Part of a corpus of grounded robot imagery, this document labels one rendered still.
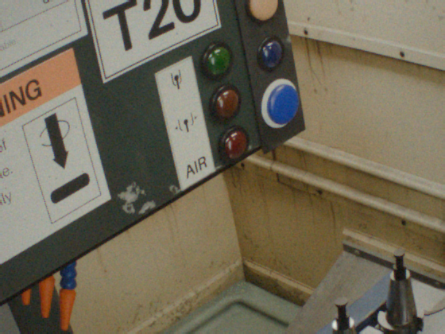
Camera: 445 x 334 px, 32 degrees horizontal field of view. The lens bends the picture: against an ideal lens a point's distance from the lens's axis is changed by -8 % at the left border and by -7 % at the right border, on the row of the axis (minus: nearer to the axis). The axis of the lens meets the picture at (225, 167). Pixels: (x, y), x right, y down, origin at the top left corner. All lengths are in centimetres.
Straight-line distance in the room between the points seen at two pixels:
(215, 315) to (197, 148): 158
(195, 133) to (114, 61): 9
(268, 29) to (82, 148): 17
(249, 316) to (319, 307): 39
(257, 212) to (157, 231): 25
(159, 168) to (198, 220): 150
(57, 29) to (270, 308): 166
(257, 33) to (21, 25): 19
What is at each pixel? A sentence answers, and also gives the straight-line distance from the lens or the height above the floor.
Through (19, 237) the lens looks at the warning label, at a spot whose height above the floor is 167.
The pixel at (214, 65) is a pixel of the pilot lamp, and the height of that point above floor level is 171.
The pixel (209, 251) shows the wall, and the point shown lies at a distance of 211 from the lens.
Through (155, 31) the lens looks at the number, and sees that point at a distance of 53.
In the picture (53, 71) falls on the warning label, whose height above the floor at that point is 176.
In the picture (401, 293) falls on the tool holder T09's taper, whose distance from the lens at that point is 102.
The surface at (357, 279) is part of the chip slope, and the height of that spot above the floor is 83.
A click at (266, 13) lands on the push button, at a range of 58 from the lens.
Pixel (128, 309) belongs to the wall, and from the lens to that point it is 200.
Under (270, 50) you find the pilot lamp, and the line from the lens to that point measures 59.
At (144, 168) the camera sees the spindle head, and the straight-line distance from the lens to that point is 54.
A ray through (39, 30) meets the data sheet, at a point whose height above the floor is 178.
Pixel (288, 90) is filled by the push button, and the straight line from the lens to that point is 61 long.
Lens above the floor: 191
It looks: 28 degrees down
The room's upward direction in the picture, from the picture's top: 12 degrees counter-clockwise
